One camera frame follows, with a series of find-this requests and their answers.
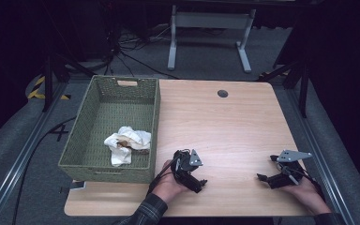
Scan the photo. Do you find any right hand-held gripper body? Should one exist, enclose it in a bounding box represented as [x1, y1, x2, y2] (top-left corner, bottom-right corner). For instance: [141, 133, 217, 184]
[266, 149, 313, 190]

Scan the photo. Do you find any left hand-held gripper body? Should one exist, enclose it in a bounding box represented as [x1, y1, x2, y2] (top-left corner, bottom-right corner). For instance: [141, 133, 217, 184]
[172, 148, 204, 186]

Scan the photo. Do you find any white cloth with brown print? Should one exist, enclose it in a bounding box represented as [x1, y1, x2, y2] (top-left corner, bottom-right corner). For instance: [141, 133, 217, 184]
[103, 126, 153, 168]

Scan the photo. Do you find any green woven basket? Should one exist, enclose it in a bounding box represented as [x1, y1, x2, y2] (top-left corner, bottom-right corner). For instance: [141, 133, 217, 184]
[57, 74, 162, 185]

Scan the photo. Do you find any person's right hand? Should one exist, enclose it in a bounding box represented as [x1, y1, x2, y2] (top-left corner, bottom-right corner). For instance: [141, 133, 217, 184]
[280, 176, 332, 216]

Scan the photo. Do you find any person's left hand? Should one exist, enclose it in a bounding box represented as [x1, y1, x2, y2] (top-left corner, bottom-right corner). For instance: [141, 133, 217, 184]
[152, 159, 191, 204]

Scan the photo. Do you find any black metal stand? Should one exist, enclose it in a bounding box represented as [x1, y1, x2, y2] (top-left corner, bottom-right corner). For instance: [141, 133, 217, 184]
[41, 52, 97, 113]
[257, 60, 310, 119]

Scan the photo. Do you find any yellow and black floor tape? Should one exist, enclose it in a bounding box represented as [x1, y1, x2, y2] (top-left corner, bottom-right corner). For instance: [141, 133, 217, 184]
[27, 75, 71, 101]

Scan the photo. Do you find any left hand-held gripper cable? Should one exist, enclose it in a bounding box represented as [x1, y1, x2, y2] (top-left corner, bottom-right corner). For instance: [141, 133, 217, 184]
[148, 156, 182, 195]

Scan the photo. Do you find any hand-held gripper cable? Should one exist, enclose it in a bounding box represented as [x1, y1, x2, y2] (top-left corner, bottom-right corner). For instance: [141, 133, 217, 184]
[148, 156, 182, 195]
[303, 172, 326, 201]

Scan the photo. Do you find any right hand-held gripper cable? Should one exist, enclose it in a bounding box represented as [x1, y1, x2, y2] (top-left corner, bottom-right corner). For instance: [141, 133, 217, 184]
[303, 172, 326, 201]

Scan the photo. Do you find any grey metal floor rail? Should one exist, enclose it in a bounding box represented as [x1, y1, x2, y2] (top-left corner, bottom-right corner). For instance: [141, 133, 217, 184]
[285, 88, 357, 225]
[0, 78, 73, 225]

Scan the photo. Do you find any thin black floor cable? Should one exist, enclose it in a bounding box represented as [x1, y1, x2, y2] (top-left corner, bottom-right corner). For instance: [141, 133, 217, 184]
[118, 50, 181, 80]

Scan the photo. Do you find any tangle of black cables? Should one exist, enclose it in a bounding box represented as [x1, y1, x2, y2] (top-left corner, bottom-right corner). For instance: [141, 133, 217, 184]
[106, 27, 173, 53]

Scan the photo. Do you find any white metal desk frame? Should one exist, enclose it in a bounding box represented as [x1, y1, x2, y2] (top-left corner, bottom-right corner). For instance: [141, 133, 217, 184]
[167, 4, 257, 74]

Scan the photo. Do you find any long black floor cable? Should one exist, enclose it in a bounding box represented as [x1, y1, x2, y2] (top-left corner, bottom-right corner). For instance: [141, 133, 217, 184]
[11, 115, 78, 225]

